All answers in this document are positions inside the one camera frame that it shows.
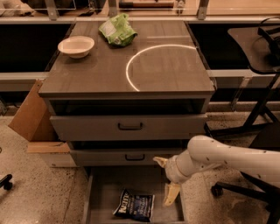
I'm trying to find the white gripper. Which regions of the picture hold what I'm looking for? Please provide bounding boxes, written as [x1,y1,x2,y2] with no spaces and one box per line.
[153,156,190,207]

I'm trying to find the blue chip bag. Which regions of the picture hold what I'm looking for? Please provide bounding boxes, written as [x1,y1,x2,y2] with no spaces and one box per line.
[113,189,155,222]

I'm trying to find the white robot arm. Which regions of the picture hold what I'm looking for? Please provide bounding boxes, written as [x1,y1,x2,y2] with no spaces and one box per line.
[153,136,280,206]

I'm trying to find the bottom grey drawer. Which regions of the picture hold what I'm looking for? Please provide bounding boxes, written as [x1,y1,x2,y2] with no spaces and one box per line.
[82,165,187,224]

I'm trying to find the grey drawer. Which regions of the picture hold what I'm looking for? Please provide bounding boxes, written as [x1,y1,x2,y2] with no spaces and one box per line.
[51,99,207,141]
[82,165,187,224]
[70,140,188,166]

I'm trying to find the middle grey drawer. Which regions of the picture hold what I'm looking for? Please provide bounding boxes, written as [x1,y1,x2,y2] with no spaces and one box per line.
[70,140,188,166]

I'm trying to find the grey drawer cabinet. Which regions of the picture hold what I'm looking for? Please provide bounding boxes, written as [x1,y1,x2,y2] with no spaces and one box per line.
[38,20,216,176]

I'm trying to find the top grey drawer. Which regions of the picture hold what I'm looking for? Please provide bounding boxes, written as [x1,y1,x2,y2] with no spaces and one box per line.
[51,99,207,141]

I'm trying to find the green chip bag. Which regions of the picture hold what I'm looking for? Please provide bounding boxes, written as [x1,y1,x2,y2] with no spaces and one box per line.
[99,13,137,47]

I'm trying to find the black office chair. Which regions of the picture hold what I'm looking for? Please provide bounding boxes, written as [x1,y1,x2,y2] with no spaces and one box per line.
[211,121,280,224]

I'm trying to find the brown cardboard box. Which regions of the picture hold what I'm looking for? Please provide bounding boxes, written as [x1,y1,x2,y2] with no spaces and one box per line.
[9,80,76,168]

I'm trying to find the white bowl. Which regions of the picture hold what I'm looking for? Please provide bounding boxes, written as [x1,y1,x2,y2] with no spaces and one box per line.
[58,36,95,59]

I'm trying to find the black caster wheel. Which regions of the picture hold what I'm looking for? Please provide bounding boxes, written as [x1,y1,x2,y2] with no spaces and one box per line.
[0,174,13,191]

